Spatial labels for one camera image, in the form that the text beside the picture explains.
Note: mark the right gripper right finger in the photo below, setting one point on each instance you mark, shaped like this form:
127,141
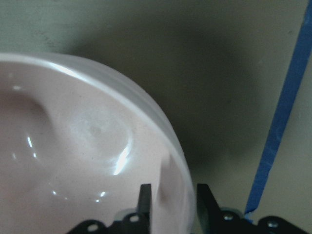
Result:
214,220

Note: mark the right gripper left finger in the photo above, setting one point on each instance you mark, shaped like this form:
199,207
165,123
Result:
137,222

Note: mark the pink bowl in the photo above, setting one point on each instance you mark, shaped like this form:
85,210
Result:
77,141

